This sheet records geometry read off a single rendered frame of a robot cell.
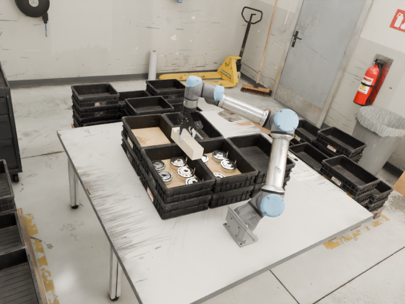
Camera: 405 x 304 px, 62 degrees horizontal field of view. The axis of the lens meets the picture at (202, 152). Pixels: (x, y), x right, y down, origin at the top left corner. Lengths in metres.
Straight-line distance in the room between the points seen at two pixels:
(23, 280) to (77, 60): 3.63
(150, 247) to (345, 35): 3.89
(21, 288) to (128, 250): 0.53
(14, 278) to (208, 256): 0.96
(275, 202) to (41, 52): 3.94
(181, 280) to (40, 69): 3.91
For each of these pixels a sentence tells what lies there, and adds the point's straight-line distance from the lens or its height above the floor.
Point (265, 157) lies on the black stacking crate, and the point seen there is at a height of 0.83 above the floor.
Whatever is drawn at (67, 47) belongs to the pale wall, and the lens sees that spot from 5.01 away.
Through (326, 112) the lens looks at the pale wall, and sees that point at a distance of 5.06.
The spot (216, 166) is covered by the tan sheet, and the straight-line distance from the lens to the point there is 2.15.
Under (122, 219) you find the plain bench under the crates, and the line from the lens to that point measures 1.89.
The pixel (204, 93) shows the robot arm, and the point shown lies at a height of 1.39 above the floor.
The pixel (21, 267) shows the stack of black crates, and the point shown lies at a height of 0.49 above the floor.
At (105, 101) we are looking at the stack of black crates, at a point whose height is 0.54.
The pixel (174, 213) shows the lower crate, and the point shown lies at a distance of 1.89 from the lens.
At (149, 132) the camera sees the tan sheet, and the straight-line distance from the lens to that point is 2.39.
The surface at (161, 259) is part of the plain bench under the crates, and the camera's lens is 1.72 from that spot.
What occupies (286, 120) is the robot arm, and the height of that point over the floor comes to 1.36.
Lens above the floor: 2.03
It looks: 32 degrees down
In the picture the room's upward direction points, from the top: 11 degrees clockwise
